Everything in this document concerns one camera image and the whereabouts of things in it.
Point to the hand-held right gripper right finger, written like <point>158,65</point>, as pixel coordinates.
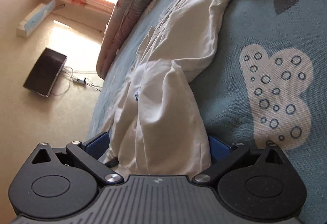
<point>218,148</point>

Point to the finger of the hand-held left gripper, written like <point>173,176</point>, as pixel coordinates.
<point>137,95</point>

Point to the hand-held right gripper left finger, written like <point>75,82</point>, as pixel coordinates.
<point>98,145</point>

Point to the white long-sleeve shirt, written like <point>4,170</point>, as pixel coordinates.
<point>168,111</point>

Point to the white power strip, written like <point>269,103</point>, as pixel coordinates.
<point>78,80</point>

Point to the bed with blue floral sheet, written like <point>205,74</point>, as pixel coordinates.
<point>242,29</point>

